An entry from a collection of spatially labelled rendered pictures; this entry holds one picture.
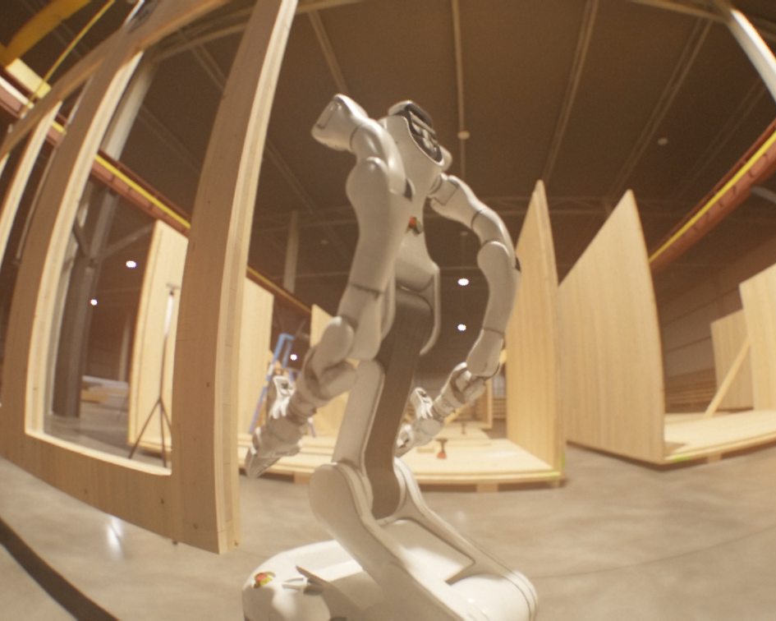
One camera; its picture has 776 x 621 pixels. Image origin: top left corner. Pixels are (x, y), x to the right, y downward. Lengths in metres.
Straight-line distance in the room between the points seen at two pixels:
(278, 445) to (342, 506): 0.19
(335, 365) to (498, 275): 0.51
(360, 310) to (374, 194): 0.19
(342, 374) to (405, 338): 0.25
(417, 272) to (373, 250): 0.30
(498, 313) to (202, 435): 0.76
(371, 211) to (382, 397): 0.41
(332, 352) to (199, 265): 0.51
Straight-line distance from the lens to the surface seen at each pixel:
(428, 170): 0.99
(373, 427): 0.87
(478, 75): 13.66
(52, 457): 1.59
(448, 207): 1.16
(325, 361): 0.64
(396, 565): 0.78
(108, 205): 10.08
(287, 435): 0.76
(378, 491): 0.89
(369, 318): 0.63
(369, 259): 0.62
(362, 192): 0.66
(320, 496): 0.91
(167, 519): 1.06
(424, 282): 0.94
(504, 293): 0.99
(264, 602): 0.90
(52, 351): 9.52
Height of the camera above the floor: 0.76
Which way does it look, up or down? 14 degrees up
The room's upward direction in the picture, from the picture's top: 1 degrees clockwise
